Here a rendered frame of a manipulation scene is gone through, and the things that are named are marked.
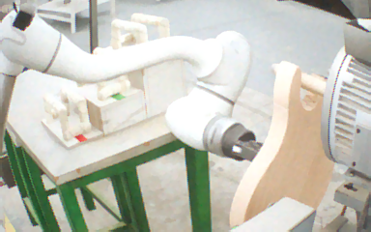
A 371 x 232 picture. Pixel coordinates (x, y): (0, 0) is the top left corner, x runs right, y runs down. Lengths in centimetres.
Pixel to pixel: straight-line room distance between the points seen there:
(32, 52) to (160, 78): 74
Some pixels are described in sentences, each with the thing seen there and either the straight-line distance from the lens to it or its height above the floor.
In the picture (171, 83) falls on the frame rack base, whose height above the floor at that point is 101.
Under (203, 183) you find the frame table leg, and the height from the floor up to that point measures 71.
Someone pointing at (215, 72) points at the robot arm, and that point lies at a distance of 132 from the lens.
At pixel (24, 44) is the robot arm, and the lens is 108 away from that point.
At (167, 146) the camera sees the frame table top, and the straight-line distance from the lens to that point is 167.
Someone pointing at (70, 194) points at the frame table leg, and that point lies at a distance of 153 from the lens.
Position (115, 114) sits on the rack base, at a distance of 166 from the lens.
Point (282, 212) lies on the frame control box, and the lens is 90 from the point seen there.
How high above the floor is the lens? 165
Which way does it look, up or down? 24 degrees down
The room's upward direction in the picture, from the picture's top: 5 degrees counter-clockwise
